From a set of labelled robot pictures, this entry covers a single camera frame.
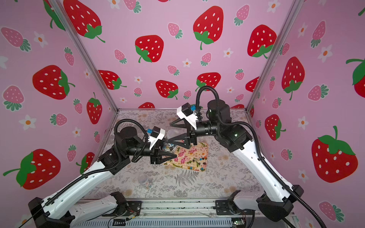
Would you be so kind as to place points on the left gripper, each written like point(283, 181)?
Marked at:
point(155, 156)

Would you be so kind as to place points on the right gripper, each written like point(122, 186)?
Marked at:
point(192, 135)

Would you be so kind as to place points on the clear candy jar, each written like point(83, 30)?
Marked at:
point(143, 180)
point(168, 147)

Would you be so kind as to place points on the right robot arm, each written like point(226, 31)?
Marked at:
point(239, 139)

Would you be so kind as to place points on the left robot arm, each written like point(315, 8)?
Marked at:
point(60, 210)

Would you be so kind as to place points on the poured candies on tray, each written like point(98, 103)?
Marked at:
point(193, 159)

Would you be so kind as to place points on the floral yellow tray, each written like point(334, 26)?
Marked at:
point(173, 162)

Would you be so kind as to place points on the white vented strip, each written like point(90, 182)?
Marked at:
point(159, 223)

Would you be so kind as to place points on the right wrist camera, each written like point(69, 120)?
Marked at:
point(187, 112)

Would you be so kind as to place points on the aluminium front rail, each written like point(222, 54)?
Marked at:
point(191, 208)

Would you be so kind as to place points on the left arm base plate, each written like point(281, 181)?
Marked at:
point(124, 207)

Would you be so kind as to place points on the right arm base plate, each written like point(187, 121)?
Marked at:
point(232, 209)

